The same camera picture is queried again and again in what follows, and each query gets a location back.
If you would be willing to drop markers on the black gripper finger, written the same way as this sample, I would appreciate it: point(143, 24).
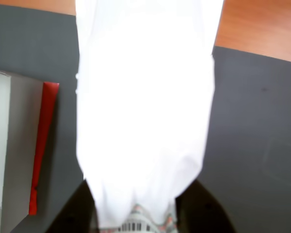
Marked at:
point(77, 213)
point(201, 213)

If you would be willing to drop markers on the gray paper box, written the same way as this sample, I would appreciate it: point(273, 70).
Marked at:
point(14, 145)

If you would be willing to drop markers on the red paper sheet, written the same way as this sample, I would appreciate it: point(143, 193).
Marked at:
point(44, 136)

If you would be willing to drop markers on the dark gray table mat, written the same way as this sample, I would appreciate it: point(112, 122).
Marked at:
point(245, 121)
point(26, 36)

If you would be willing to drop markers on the white packaged sandwich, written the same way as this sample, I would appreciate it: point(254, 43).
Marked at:
point(145, 97)

